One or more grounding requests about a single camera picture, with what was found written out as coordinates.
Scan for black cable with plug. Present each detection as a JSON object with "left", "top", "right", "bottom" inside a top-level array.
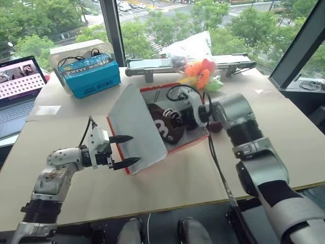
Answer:
[{"left": 57, "top": 48, "right": 103, "bottom": 68}]

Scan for beige paper table cover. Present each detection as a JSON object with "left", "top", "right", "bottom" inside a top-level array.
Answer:
[{"left": 0, "top": 71, "right": 325, "bottom": 227}]

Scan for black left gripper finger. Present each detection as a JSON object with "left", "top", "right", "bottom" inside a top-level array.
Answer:
[
  {"left": 113, "top": 157, "right": 141, "bottom": 171},
  {"left": 109, "top": 135, "right": 134, "bottom": 144}
]

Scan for grey laptop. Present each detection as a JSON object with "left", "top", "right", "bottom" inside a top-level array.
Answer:
[{"left": 0, "top": 55, "right": 48, "bottom": 140}]

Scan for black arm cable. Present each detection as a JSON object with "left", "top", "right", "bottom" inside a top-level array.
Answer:
[
  {"left": 78, "top": 115, "right": 99, "bottom": 149},
  {"left": 166, "top": 85, "right": 246, "bottom": 244}
]

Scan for white paper label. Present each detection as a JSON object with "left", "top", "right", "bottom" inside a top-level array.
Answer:
[{"left": 35, "top": 105, "right": 62, "bottom": 116}]

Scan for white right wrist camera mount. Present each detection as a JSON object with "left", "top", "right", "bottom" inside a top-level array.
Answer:
[{"left": 177, "top": 85, "right": 206, "bottom": 128}]

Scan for yellow plush toy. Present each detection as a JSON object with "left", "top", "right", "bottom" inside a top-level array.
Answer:
[{"left": 177, "top": 76, "right": 199, "bottom": 85}]

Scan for black window pillar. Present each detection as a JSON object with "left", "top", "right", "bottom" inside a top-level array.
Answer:
[{"left": 100, "top": 0, "right": 125, "bottom": 67}]

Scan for white red cardboard box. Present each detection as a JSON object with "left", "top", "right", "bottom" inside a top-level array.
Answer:
[{"left": 106, "top": 82, "right": 212, "bottom": 176}]

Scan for black slanted window frame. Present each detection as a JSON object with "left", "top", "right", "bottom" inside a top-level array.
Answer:
[{"left": 268, "top": 0, "right": 325, "bottom": 88}]

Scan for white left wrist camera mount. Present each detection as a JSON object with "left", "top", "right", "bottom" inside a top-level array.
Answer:
[{"left": 87, "top": 126, "right": 110, "bottom": 170}]

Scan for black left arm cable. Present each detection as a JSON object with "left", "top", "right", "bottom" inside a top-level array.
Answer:
[{"left": 78, "top": 115, "right": 99, "bottom": 149}]

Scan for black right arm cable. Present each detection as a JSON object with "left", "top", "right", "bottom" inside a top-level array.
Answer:
[{"left": 166, "top": 85, "right": 246, "bottom": 244}]

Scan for blue cardboard box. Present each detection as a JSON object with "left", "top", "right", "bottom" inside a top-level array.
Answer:
[{"left": 57, "top": 53, "right": 121, "bottom": 99}]

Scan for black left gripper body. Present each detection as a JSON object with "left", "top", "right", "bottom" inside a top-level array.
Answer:
[{"left": 95, "top": 137, "right": 115, "bottom": 170}]

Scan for green plush toy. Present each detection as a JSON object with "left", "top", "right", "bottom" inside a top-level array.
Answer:
[{"left": 204, "top": 75, "right": 224, "bottom": 93}]

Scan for small conveyor belt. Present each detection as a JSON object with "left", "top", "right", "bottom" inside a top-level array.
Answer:
[{"left": 125, "top": 52, "right": 257, "bottom": 83}]

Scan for grey rounded shape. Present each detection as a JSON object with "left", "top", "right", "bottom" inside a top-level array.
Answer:
[
  {"left": 177, "top": 217, "right": 213, "bottom": 244},
  {"left": 118, "top": 218, "right": 144, "bottom": 244}
]

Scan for clear plastic bag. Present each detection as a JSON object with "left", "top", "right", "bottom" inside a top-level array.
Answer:
[{"left": 158, "top": 30, "right": 213, "bottom": 67}]

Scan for black coiled cable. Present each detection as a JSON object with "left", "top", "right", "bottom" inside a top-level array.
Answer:
[{"left": 299, "top": 79, "right": 325, "bottom": 91}]

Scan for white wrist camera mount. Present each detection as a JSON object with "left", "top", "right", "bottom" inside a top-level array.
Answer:
[
  {"left": 177, "top": 85, "right": 206, "bottom": 128},
  {"left": 87, "top": 126, "right": 110, "bottom": 170}
]

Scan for translucent plastic container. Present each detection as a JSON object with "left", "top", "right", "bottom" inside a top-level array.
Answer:
[{"left": 49, "top": 39, "right": 112, "bottom": 96}]

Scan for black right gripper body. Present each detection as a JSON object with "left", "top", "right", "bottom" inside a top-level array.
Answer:
[{"left": 181, "top": 106, "right": 201, "bottom": 132}]

